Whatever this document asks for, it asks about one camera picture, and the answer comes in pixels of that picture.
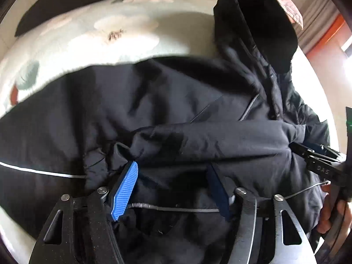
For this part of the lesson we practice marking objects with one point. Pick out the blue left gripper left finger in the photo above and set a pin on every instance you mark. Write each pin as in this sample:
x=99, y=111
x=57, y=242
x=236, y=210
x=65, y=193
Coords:
x=122, y=189

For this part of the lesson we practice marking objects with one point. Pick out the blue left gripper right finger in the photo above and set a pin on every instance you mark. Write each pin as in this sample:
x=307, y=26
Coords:
x=219, y=191

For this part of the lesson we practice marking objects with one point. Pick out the black hooded jacket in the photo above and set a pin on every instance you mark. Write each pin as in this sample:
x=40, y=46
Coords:
x=173, y=116

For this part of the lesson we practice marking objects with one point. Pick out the person's right hand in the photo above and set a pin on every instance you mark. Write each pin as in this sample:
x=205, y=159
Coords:
x=327, y=213

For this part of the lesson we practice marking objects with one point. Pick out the beige curtain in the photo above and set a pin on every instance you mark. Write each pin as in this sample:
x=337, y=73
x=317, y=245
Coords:
x=318, y=16

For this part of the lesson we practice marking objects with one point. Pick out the floral green bedspread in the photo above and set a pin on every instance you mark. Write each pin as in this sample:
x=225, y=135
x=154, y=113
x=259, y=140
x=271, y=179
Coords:
x=114, y=32

